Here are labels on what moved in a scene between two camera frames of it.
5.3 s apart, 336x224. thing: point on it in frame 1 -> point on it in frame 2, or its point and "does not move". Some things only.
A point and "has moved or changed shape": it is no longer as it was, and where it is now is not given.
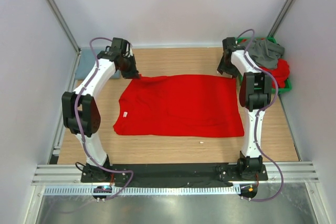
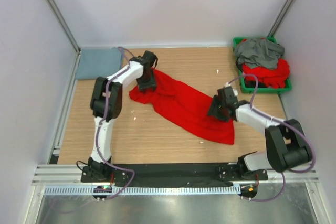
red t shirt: (180, 106) has moved or changed shape
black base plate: (172, 176) does not move
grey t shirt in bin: (264, 52) does not move
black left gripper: (134, 73) -> (151, 84)
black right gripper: (233, 72) -> (212, 109)
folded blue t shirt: (87, 62) does not move
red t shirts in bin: (281, 74) does not move
